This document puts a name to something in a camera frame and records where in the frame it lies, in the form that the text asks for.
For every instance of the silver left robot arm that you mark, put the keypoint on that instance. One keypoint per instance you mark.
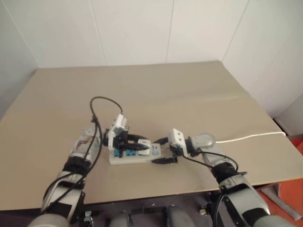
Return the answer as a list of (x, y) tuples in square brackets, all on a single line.
[(82, 144)]

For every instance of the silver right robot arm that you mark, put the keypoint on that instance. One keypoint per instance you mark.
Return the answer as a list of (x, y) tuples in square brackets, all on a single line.
[(206, 140)]

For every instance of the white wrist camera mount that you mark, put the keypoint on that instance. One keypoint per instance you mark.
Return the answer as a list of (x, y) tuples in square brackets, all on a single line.
[(176, 137), (119, 124)]

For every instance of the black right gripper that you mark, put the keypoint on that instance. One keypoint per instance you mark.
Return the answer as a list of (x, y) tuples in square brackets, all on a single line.
[(174, 150)]

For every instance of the white power strip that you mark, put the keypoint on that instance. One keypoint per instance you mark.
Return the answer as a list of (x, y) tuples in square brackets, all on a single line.
[(132, 160)]

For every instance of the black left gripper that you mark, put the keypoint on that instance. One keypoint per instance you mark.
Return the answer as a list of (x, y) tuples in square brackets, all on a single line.
[(120, 140)]

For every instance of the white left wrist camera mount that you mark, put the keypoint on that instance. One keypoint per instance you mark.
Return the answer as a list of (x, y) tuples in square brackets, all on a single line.
[(119, 124)]

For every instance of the grey rounded shape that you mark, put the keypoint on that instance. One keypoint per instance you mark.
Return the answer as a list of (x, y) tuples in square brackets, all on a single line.
[(120, 220)]

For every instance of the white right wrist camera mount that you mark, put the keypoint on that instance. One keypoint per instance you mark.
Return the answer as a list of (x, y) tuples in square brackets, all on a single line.
[(176, 137)]

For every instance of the white charger plug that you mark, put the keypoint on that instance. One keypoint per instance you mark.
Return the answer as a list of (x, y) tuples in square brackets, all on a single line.
[(144, 142)]

